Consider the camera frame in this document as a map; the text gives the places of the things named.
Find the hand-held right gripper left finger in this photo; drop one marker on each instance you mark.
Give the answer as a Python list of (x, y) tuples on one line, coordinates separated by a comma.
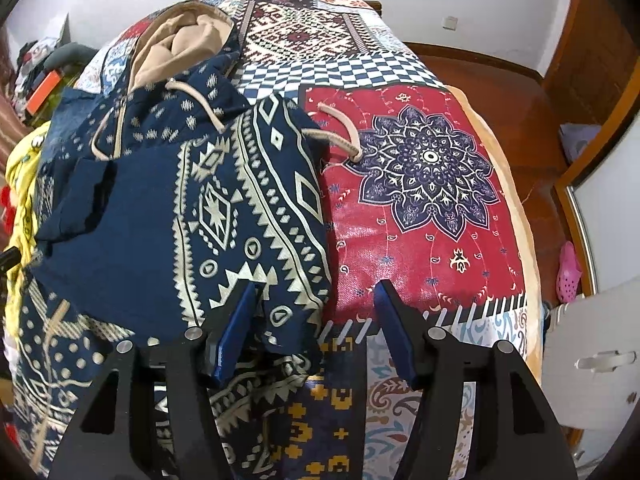
[(235, 332)]

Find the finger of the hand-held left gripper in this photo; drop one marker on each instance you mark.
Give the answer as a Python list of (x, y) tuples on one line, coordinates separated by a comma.
[(7, 259)]

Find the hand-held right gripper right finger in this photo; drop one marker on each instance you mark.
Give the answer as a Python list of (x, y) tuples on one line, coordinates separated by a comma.
[(397, 335)]

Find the navy patterned hoodie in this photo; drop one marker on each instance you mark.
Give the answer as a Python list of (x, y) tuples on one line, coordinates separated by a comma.
[(215, 200)]

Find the pile of mixed clothes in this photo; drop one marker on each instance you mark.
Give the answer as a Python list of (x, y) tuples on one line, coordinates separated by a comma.
[(30, 62)]

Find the red cloth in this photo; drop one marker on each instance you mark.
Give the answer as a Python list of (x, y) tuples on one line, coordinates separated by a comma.
[(5, 205)]

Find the yellow fleece garment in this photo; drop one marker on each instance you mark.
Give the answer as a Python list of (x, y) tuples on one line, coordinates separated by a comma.
[(22, 195)]

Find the patchwork printed blanket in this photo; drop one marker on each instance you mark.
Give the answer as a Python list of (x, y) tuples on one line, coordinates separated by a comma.
[(425, 240)]

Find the blue denim garment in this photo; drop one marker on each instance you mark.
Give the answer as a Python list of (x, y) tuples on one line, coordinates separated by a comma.
[(70, 117)]

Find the orange box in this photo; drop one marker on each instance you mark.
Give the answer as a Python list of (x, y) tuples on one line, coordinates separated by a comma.
[(44, 91)]

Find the pink clog shoe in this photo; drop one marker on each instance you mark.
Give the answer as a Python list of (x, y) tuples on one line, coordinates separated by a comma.
[(568, 270)]

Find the white cabinet door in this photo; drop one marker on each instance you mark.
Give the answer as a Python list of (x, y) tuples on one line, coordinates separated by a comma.
[(590, 320)]

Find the grey padded object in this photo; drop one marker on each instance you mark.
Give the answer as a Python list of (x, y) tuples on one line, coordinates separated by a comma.
[(70, 54)]

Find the metal-framed white panel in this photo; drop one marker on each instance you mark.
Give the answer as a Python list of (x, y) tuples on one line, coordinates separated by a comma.
[(610, 220)]

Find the lilac bag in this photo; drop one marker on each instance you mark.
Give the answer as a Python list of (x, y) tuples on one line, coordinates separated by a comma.
[(580, 137)]

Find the wooden skirting board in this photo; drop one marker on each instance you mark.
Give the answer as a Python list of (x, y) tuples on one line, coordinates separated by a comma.
[(475, 57)]

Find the brown wooden door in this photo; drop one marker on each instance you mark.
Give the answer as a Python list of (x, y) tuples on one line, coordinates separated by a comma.
[(590, 50)]

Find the white wall socket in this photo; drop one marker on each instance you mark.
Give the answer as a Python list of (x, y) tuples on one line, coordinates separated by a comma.
[(450, 22)]

